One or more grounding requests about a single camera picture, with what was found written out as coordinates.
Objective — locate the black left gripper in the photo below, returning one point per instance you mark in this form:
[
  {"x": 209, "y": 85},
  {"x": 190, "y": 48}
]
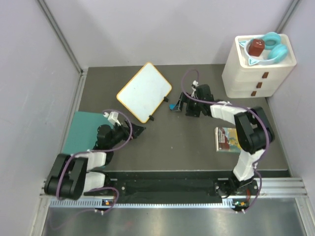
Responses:
[{"x": 126, "y": 131}]

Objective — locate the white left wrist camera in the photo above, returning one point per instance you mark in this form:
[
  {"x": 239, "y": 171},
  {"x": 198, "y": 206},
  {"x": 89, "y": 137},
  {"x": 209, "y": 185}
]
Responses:
[{"x": 112, "y": 117}]

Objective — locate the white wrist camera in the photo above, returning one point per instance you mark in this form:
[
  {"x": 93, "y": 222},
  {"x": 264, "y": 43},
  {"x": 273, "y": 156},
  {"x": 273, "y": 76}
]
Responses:
[
  {"x": 194, "y": 85},
  {"x": 112, "y": 117}
]

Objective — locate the teal cat ear headphones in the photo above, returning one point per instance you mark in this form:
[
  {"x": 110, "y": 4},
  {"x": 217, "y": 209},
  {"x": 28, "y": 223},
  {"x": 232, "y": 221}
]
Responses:
[{"x": 272, "y": 43}]

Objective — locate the teal cloth mat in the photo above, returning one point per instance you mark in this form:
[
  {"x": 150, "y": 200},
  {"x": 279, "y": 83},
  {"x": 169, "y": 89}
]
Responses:
[{"x": 82, "y": 134}]

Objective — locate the white three drawer cabinet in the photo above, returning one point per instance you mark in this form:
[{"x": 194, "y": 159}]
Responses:
[{"x": 243, "y": 81}]

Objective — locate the colourful picture book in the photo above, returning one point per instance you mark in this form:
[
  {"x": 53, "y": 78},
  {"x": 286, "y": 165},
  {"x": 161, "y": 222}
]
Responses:
[{"x": 226, "y": 140}]

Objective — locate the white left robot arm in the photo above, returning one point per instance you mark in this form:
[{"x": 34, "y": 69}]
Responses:
[{"x": 70, "y": 177}]

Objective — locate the yellow framed whiteboard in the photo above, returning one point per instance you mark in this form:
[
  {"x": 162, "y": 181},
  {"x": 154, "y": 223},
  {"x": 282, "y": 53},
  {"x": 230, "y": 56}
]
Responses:
[{"x": 144, "y": 92}]

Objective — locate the brown cube toy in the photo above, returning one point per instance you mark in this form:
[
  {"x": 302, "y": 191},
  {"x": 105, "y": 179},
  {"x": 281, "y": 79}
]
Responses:
[{"x": 256, "y": 47}]

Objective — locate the blue whiteboard eraser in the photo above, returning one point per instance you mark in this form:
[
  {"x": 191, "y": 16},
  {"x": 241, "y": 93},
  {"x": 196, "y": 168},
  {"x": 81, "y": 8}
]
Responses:
[{"x": 173, "y": 107}]

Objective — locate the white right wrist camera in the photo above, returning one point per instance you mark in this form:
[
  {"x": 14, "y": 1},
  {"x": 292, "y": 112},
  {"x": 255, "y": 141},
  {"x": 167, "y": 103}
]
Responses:
[{"x": 194, "y": 85}]

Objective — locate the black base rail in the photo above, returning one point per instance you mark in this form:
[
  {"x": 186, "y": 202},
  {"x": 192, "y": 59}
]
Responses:
[{"x": 207, "y": 186}]

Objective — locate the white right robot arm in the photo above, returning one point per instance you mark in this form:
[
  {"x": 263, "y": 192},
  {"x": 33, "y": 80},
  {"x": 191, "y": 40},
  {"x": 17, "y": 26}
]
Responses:
[{"x": 253, "y": 129}]

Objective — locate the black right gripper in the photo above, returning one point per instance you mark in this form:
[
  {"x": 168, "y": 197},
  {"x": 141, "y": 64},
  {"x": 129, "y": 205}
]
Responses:
[{"x": 184, "y": 99}]

